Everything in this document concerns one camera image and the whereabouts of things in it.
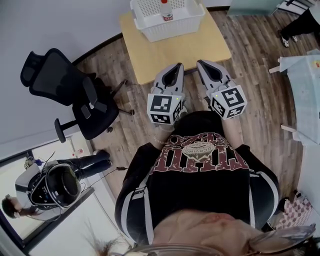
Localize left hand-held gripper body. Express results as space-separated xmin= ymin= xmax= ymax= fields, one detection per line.
xmin=146 ymin=83 xmax=187 ymax=125

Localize glass table with wooden legs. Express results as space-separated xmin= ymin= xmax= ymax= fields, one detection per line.
xmin=268 ymin=48 xmax=320 ymax=146

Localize white perforated plastic basket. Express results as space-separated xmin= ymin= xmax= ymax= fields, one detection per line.
xmin=129 ymin=0 xmax=206 ymax=43

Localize person's black printed sweatshirt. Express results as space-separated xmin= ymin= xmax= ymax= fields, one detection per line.
xmin=114 ymin=110 xmax=281 ymax=246

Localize black mesh office chair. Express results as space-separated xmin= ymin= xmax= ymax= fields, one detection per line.
xmin=19 ymin=47 xmax=136 ymax=144

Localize frosted glass table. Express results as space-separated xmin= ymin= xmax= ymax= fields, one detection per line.
xmin=226 ymin=0 xmax=312 ymax=17

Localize person's left hand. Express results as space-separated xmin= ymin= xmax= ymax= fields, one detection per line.
xmin=178 ymin=99 xmax=189 ymax=120

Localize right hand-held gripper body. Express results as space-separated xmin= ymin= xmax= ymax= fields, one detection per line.
xmin=205 ymin=77 xmax=248 ymax=121

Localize small light wooden table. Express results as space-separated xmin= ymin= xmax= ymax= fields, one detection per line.
xmin=119 ymin=7 xmax=232 ymax=86

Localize clear bottle with red label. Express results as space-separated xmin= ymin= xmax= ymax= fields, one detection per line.
xmin=159 ymin=0 xmax=174 ymax=22

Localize person's right forearm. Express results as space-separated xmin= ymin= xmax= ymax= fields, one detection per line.
xmin=221 ymin=116 xmax=245 ymax=150

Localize black phone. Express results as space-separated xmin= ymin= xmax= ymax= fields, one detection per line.
xmin=79 ymin=104 xmax=92 ymax=120

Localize person's face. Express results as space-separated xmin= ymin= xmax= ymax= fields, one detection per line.
xmin=152 ymin=209 xmax=266 ymax=256

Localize person's eyeglasses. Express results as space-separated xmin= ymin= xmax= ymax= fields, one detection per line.
xmin=129 ymin=223 xmax=317 ymax=256

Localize black and white helmet rig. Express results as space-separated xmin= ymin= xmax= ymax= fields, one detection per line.
xmin=29 ymin=162 xmax=82 ymax=209

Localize pink checked cloth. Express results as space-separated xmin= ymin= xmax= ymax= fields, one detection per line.
xmin=274 ymin=194 xmax=314 ymax=230

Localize person's left forearm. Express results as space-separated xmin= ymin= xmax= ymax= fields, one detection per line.
xmin=152 ymin=121 xmax=176 ymax=147

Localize black floor cable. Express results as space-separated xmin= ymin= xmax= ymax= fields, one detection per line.
xmin=81 ymin=165 xmax=129 ymax=195

